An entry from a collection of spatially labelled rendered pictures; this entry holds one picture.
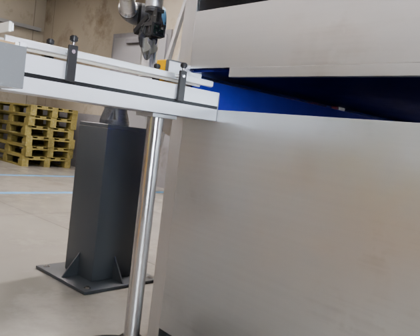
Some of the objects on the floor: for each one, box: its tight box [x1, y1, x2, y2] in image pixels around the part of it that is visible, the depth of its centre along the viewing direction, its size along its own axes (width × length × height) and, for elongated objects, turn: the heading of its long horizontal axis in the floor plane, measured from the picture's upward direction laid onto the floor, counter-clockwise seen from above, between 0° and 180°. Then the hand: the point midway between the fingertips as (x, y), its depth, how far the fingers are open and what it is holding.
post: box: [147, 0, 201, 336], centre depth 173 cm, size 6×6×210 cm
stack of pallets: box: [0, 101, 78, 168], centre depth 799 cm, size 127×87×93 cm
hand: (145, 57), depth 210 cm, fingers closed
